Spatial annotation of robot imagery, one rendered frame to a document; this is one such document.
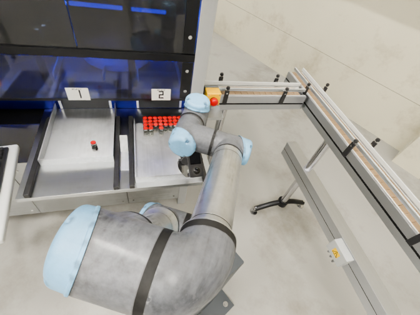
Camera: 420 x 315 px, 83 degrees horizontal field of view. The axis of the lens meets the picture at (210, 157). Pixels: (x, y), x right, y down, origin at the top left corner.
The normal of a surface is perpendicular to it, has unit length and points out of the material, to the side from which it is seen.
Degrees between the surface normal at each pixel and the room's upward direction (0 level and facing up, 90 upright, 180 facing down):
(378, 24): 90
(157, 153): 0
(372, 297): 90
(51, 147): 0
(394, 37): 90
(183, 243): 26
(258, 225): 0
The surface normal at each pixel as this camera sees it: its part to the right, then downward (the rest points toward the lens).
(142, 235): 0.25, -0.88
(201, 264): 0.53, -0.48
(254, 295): 0.16, -0.65
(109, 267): 0.04, -0.25
